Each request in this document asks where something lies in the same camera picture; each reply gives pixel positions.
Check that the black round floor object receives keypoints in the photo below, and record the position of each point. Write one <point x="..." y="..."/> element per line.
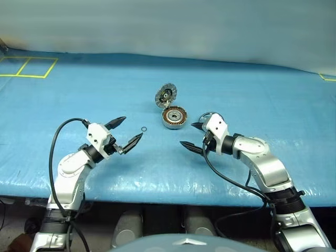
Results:
<point x="32" y="225"/>

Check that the yellow tape corner mark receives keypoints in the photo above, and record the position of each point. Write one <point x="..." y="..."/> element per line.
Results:
<point x="329" y="79"/>

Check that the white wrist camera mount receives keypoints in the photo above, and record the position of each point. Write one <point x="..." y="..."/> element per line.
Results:
<point x="97" y="134"/>
<point x="218" y="126"/>

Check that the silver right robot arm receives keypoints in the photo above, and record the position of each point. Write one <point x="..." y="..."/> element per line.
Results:
<point x="265" y="162"/>

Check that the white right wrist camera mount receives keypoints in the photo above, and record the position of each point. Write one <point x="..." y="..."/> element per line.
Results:
<point x="218" y="126"/>

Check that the motor stator with copper windings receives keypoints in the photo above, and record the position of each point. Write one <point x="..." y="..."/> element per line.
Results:
<point x="175" y="117"/>

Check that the silver finned motor cover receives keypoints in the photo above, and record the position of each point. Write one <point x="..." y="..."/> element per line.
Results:
<point x="166" y="97"/>

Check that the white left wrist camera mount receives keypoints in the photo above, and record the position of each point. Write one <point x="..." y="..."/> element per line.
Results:
<point x="97" y="134"/>

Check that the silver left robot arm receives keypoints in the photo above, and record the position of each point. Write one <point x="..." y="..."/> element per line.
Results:
<point x="71" y="168"/>

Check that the grey robot torso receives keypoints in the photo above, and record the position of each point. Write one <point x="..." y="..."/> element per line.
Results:
<point x="168" y="245"/>

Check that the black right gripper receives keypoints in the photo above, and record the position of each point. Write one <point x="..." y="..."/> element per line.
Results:
<point x="207" y="143"/>

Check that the grey rounded robot leg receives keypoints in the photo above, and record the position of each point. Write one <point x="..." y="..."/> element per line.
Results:
<point x="127" y="228"/>
<point x="199" y="223"/>

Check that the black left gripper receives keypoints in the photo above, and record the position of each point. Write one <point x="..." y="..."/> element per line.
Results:
<point x="111" y="147"/>

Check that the brown floor object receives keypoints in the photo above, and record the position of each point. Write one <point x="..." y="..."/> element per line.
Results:
<point x="21" y="242"/>

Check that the blue table cover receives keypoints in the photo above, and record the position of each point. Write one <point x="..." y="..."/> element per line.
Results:
<point x="105" y="92"/>

